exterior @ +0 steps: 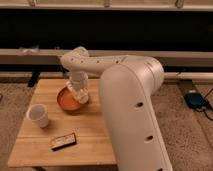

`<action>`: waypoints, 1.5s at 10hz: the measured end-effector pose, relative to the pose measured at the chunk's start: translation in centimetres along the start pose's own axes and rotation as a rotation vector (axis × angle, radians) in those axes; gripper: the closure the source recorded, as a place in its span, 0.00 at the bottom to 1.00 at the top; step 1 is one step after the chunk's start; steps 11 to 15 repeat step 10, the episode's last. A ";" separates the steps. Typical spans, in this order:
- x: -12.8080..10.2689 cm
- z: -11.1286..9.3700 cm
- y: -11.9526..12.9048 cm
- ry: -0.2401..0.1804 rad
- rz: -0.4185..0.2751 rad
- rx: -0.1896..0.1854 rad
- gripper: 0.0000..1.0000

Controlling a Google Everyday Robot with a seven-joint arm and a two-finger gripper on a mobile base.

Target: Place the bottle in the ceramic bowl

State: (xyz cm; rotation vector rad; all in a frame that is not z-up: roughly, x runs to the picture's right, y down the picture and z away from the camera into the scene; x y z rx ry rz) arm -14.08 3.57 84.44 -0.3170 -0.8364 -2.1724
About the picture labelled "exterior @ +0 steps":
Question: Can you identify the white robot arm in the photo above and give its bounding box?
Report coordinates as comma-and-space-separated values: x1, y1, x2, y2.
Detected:
60, 47, 173, 171

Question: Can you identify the orange ceramic bowl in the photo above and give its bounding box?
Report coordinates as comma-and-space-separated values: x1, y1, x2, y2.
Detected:
57, 87, 82, 111

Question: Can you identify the white plastic cup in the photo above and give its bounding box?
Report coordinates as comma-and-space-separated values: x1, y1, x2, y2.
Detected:
26, 104, 49, 128

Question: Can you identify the dark snack bar packet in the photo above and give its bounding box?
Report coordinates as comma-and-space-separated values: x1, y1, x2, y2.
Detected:
51, 133, 77, 151

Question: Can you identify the wooden table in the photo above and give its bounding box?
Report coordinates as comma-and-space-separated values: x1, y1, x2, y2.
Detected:
8, 79, 115, 167

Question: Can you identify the blue power box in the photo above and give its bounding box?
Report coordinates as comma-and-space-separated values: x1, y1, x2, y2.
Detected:
184, 93, 206, 109

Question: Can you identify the black table leg bracket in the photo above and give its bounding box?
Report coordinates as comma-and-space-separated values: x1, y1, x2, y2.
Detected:
28, 72, 40, 87

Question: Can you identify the black cable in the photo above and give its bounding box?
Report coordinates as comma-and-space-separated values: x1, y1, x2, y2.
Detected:
199, 87, 213, 122

